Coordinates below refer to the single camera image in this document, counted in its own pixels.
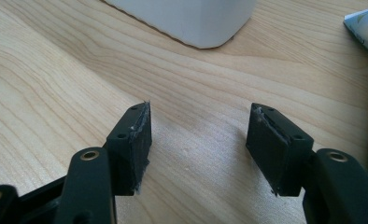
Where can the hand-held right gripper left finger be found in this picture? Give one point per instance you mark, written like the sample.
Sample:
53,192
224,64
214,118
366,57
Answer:
132,155

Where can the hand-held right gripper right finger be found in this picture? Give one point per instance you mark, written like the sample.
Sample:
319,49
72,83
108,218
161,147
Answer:
278,155

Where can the grey toothbrush holder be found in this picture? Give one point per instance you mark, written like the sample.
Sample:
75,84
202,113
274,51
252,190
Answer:
188,21

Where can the blue and white toothpaste tube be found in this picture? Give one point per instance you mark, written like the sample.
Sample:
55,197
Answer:
367,28

